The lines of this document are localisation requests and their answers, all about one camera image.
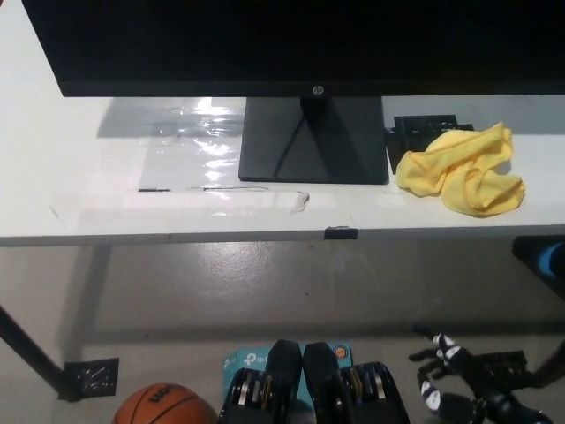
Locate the orange basketball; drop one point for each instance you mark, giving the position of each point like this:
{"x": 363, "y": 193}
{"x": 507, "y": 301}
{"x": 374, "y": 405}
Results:
{"x": 163, "y": 408}

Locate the black tape floor patch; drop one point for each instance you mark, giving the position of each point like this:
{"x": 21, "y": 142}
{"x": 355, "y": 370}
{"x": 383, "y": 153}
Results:
{"x": 507, "y": 364}
{"x": 90, "y": 377}

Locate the white desk leg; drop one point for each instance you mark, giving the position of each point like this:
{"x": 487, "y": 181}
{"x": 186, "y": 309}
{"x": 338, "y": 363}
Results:
{"x": 88, "y": 300}

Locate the black tape square on desk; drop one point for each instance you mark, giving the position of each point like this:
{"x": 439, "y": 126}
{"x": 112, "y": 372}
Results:
{"x": 406, "y": 137}

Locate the teal tp-link cardboard box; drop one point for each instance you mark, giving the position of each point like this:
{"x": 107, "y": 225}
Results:
{"x": 247, "y": 358}

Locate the black object with blue part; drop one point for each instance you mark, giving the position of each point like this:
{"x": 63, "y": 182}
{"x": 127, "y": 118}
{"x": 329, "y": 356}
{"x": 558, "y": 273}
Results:
{"x": 540, "y": 258}

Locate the thin black tape strip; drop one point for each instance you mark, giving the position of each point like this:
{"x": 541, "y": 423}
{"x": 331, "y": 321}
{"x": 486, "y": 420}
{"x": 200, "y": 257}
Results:
{"x": 153, "y": 190}

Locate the yellow microfibre cloth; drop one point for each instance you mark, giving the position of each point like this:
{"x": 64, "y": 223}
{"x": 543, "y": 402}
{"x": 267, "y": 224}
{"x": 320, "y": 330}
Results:
{"x": 463, "y": 176}

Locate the black HP computer monitor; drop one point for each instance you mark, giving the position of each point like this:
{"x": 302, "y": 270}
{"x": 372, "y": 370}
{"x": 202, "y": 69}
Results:
{"x": 265, "y": 44}

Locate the black tape piece desk edge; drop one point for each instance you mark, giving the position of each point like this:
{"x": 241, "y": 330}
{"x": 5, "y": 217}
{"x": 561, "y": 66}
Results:
{"x": 341, "y": 233}

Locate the clear plastic film sheet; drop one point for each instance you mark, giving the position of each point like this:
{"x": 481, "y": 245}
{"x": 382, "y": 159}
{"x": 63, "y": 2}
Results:
{"x": 212, "y": 132}

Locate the crumpled clear tape scrap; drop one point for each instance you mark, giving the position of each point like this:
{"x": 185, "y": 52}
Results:
{"x": 299, "y": 203}

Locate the black slanted stand leg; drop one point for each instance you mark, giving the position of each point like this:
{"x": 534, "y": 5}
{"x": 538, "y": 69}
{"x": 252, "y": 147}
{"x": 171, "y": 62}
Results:
{"x": 26, "y": 349}
{"x": 552, "y": 364}

